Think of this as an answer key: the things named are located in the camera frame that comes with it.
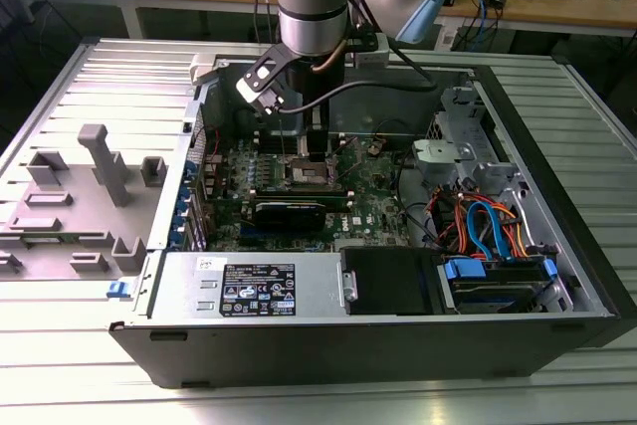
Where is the blue wire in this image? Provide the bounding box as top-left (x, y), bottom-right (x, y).
top-left (466, 199), bottom-right (505, 261)

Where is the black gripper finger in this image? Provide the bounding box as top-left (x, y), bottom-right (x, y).
top-left (305, 96), bottom-right (331, 164)

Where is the grey metal disk bay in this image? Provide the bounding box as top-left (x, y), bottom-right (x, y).
top-left (411, 85), bottom-right (524, 197)

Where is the hard disk in blue carrier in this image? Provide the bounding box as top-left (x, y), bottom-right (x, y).
top-left (436, 254), bottom-right (561, 316)

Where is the black camera cable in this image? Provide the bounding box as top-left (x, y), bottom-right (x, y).
top-left (276, 44), bottom-right (442, 115)

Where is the green RAM stick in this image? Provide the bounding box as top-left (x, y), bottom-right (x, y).
top-left (250, 188), bottom-right (352, 211)

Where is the blue cable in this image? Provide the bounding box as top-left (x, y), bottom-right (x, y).
top-left (475, 0), bottom-right (494, 46)

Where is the CPU socket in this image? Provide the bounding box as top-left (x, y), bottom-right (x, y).
top-left (284, 153), bottom-right (344, 187)

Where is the red wire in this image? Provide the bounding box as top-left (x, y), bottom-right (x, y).
top-left (428, 188), bottom-right (467, 250)

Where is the silver power supply unit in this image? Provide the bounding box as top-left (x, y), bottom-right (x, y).
top-left (147, 251), bottom-right (345, 319)

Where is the graphics card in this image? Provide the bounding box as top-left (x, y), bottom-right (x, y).
top-left (252, 199), bottom-right (328, 233)

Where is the orange wire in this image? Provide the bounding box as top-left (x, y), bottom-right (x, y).
top-left (497, 201), bottom-right (536, 260)

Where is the grey parts rack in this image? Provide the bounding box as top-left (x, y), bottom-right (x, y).
top-left (0, 123), bottom-right (168, 281)

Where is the black PC case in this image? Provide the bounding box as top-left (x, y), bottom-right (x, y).
top-left (107, 38), bottom-right (624, 390)

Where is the green motherboard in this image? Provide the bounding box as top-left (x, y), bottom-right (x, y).
top-left (201, 131), bottom-right (418, 253)

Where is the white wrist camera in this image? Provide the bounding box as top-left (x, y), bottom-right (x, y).
top-left (235, 60), bottom-right (286, 115)
top-left (353, 32), bottom-right (391, 68)

